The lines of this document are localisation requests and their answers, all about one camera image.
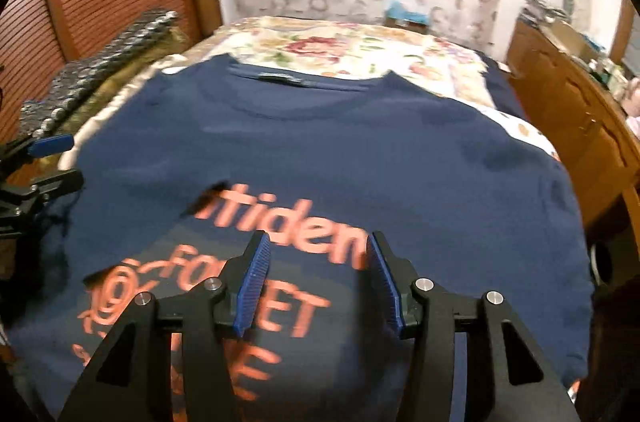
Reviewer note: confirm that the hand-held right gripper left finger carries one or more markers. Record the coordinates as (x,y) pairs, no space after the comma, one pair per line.
(252,287)

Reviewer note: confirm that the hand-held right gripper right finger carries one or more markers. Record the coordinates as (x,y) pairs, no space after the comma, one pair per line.
(387,287)

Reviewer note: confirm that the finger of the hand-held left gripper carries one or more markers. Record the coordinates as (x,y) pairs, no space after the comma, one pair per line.
(52,145)
(55,183)

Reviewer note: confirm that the navy blue printed t-shirt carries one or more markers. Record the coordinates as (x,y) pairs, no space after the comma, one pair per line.
(325,142)

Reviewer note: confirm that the black circle-patterned cushion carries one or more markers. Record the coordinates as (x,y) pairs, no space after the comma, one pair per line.
(100,52)

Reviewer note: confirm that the olive gold folded cloth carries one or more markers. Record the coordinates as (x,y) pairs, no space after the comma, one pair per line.
(132,55)

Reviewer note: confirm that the orange fruit print bedsheet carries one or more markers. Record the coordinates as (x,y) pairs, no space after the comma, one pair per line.
(525,132)

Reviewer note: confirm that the dark blue bed cloth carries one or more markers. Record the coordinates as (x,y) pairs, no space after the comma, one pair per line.
(502,85)

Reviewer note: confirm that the rose floral bedspread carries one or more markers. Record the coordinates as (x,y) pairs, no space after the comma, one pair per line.
(325,47)

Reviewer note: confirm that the wooden cabinet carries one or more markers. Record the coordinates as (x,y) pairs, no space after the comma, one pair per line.
(565,112)

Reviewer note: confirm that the blue tissue box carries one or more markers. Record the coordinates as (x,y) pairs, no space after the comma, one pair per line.
(407,15)

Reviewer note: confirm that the cardboard box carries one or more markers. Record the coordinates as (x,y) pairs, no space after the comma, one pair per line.
(570,37)

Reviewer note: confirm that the pink jug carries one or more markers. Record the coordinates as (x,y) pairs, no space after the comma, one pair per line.
(634,97)

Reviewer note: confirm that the stack of folded fabrics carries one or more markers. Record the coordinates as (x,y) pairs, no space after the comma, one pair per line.
(545,7)

